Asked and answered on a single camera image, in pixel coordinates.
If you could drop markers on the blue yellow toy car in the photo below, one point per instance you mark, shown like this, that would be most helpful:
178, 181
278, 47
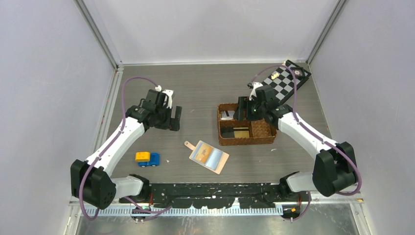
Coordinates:
145, 159

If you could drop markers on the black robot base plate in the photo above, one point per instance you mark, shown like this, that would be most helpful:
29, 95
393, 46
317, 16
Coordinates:
217, 195

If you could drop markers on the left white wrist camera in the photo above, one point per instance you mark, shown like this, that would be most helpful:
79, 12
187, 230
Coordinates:
168, 101

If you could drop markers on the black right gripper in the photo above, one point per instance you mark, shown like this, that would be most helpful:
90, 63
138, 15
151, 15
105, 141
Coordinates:
242, 103

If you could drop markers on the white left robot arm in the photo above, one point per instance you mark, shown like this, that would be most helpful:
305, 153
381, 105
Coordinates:
91, 179

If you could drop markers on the aluminium frame rail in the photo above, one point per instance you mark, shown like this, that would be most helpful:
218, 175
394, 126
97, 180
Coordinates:
93, 20

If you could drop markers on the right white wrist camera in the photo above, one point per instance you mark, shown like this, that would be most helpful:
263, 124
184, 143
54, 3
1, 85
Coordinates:
253, 86

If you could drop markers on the small black square box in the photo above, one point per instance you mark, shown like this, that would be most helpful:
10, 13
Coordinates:
299, 72

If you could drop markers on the beige leather card holder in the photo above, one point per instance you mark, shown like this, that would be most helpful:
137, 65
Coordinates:
216, 160

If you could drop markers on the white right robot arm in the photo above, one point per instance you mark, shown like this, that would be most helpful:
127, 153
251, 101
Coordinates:
334, 170

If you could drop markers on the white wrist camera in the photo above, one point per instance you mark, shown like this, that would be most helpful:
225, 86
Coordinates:
168, 101
253, 86

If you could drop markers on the woven wicker divided basket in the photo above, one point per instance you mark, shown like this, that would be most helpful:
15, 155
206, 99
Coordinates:
260, 131

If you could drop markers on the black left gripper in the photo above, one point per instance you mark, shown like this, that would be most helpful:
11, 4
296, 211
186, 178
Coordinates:
171, 124

